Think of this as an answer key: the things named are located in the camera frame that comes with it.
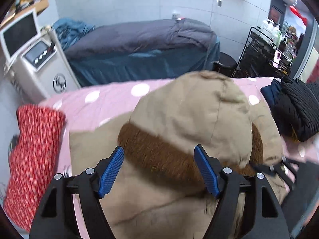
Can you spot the black round stool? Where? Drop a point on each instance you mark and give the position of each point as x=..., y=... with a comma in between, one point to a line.
x=226, y=65

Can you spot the red floral folded cloth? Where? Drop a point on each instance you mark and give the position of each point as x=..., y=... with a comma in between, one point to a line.
x=32, y=162

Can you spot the wooden wall shelf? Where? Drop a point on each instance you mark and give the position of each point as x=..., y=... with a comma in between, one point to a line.
x=19, y=7

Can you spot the black wire shelf rack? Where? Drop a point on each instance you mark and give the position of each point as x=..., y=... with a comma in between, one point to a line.
x=260, y=58

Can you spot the white medical device cabinet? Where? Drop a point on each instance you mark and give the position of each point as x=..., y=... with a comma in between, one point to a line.
x=42, y=70

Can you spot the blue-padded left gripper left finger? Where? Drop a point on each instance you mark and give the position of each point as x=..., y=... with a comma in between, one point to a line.
x=55, y=216

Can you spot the tan hooded winter coat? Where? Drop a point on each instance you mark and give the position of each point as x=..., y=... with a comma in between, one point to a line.
x=159, y=191

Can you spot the black knitted sweater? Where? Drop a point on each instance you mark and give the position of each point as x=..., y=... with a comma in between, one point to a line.
x=296, y=109

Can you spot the navy blue folded garment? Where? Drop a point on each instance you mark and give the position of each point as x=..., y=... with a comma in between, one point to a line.
x=271, y=92

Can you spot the pink polka dot bedsheet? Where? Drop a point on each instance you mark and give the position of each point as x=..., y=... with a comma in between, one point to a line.
x=89, y=108

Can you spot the white monitor screen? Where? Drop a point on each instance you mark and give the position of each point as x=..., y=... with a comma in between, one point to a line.
x=20, y=33

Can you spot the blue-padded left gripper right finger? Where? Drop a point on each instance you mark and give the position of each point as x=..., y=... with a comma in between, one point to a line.
x=262, y=216

